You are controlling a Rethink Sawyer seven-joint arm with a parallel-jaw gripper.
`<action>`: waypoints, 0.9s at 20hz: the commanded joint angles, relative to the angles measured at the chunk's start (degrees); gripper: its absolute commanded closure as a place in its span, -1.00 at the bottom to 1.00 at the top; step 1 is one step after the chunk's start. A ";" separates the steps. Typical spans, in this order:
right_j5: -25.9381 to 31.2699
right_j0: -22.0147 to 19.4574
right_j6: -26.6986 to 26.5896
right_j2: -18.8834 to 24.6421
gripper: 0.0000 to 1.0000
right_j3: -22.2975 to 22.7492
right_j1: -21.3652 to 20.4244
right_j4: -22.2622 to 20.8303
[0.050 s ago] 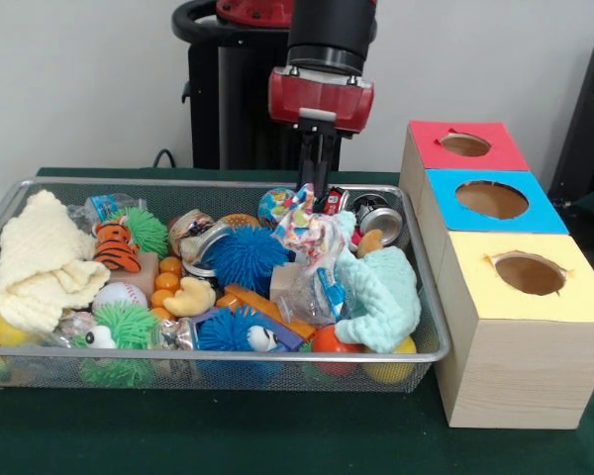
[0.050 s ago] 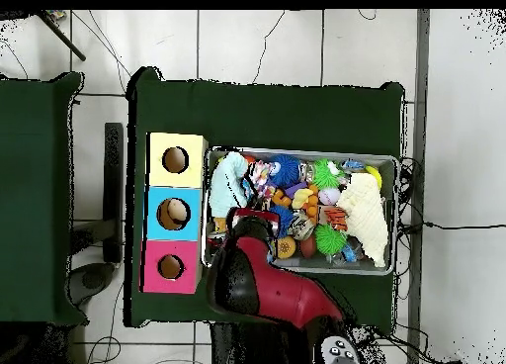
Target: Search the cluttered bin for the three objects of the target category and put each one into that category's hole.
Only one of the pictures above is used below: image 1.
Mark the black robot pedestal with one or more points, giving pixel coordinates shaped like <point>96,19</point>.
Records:
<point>203,123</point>

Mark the plain green spiky ball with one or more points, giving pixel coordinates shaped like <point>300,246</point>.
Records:
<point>146,230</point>

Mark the white baseball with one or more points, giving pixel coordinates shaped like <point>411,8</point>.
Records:
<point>121,297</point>

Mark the red ball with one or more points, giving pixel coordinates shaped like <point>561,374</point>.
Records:
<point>329,341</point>

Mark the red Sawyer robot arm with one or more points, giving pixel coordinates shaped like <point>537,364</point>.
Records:
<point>326,25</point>

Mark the cream knitted cloth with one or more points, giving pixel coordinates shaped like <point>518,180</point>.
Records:
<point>39,257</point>

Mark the plain blue spiky ball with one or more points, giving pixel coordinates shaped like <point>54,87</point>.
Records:
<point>247,257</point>

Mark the yellow plush toy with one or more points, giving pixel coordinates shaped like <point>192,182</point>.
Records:
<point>193,299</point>

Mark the black upright panel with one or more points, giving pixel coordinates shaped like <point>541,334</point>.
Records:
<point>589,123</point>

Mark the orange tiger plush toy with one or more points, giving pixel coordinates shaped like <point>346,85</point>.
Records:
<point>114,247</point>

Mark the shallow clear mesh bin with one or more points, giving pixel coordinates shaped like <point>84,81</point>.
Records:
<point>178,378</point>

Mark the mint green cloth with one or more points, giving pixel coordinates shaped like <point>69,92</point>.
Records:
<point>381,292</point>

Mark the blue spiky ball with eyes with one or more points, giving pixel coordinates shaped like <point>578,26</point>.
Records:
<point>223,329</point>

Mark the wooden box with three holes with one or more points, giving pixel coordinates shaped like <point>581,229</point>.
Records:
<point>515,366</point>

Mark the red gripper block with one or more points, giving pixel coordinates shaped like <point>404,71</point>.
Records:
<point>322,96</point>

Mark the green spiky ball with eyes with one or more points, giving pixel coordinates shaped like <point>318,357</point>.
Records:
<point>128,324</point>

